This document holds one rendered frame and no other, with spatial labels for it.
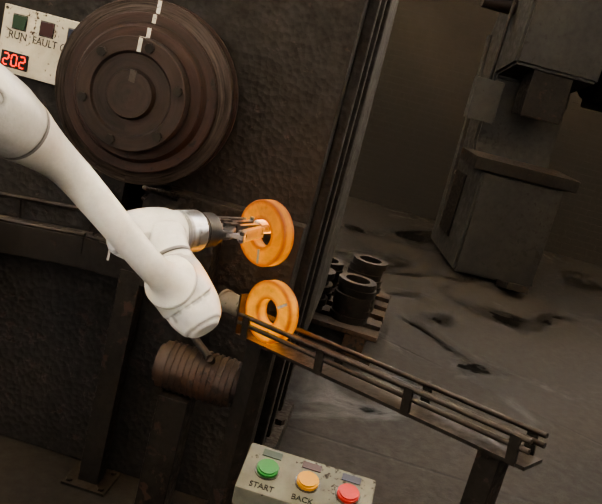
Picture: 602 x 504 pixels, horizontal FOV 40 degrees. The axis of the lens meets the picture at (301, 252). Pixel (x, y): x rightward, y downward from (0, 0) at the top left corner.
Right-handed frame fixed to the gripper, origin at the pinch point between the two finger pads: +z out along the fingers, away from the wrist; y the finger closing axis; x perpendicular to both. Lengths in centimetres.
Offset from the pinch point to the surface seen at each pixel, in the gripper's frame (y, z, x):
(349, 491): 54, -23, -30
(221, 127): -29.5, 7.6, 16.0
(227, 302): -12.9, 5.1, -24.9
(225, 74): -31.1, 7.2, 29.1
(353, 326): -86, 162, -87
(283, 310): 5.1, 6.1, -19.6
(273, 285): 0.1, 6.3, -15.3
